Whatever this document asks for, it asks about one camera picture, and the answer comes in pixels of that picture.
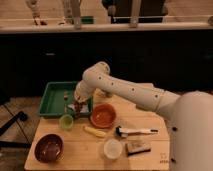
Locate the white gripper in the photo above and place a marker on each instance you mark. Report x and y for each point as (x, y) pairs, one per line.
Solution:
(82, 92)

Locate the dark grape bunch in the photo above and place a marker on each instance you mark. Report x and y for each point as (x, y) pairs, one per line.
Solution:
(78, 107)

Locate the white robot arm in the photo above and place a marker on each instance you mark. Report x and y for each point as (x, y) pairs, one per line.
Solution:
(190, 115)

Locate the white cloth in tray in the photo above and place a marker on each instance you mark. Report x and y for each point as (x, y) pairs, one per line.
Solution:
(85, 108)

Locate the small item in tray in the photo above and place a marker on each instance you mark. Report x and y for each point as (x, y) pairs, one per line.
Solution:
(65, 96)

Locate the green plastic tray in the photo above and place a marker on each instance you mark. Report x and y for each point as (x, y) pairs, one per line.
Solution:
(52, 103)

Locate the orange bowl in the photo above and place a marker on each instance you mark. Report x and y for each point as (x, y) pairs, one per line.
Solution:
(103, 116)

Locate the green cup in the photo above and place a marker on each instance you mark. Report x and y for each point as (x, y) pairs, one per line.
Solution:
(66, 122)

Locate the black white brush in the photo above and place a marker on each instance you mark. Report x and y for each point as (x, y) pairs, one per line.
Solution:
(125, 132)

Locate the white translucent cup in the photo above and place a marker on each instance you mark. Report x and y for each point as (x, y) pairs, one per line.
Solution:
(112, 149)

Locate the black tripod stand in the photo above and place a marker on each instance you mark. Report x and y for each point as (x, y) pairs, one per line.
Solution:
(14, 122)

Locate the dark red bowl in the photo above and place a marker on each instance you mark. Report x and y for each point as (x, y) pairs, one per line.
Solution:
(49, 148)

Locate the brown sponge block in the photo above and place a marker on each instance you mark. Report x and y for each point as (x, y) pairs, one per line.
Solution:
(136, 147)

